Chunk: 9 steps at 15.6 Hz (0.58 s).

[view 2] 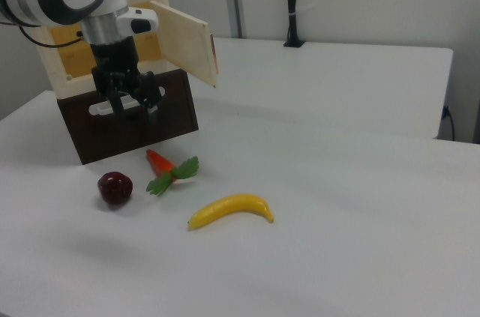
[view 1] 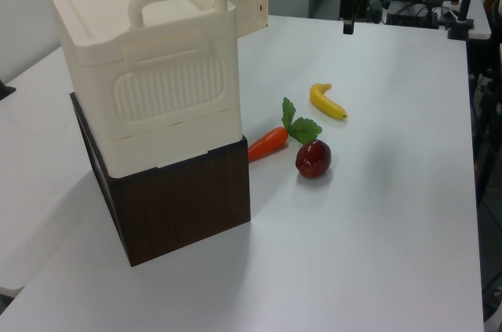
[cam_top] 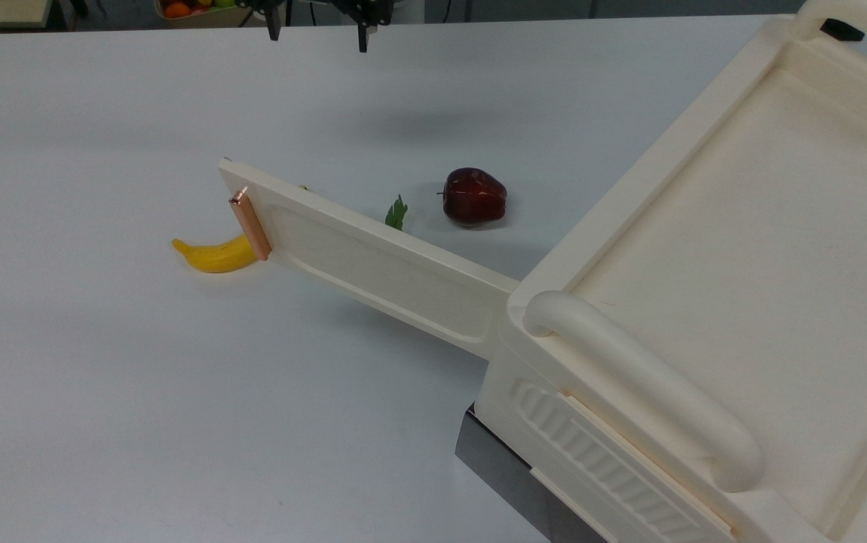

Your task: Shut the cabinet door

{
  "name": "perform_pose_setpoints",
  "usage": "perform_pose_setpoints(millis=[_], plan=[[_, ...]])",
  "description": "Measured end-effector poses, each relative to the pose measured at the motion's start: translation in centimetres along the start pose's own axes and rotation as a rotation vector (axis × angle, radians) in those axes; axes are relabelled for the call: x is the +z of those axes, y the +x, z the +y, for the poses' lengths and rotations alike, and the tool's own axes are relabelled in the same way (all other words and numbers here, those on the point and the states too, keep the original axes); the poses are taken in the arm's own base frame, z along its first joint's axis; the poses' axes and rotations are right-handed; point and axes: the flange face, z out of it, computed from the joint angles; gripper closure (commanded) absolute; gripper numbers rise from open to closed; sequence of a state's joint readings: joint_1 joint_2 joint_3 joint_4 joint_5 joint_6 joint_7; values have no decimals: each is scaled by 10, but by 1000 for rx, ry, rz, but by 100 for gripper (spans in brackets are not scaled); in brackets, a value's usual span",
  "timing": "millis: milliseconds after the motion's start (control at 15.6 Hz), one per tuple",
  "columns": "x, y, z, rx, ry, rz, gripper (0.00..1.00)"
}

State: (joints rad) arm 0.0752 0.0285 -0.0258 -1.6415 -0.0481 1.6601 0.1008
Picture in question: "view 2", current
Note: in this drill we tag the dark red toy fruit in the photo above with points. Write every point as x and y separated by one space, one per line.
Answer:
115 187

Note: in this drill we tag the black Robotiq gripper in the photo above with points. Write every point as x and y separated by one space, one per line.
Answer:
114 56

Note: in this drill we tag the orange toy carrot green leaves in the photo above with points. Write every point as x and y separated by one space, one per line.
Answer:
161 163

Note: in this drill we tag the dark brown wooden box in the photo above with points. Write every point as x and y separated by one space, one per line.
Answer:
165 122

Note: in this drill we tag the cream cabinet door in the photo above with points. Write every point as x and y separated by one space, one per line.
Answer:
183 43

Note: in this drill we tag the yellow toy banana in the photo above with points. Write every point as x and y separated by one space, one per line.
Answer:
228 208

